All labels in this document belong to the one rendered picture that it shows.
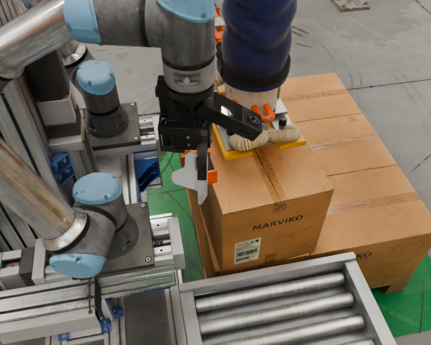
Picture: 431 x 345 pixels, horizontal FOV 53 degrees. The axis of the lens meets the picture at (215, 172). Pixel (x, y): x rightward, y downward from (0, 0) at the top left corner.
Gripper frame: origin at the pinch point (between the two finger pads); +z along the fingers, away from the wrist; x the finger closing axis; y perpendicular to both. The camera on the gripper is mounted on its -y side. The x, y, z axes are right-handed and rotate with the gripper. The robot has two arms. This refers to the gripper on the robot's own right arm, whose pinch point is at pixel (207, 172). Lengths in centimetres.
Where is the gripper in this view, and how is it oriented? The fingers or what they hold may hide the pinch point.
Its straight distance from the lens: 78.1
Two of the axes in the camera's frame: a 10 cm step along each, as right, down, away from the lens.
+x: -0.6, 7.4, -6.7
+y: -10.0, -0.4, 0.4
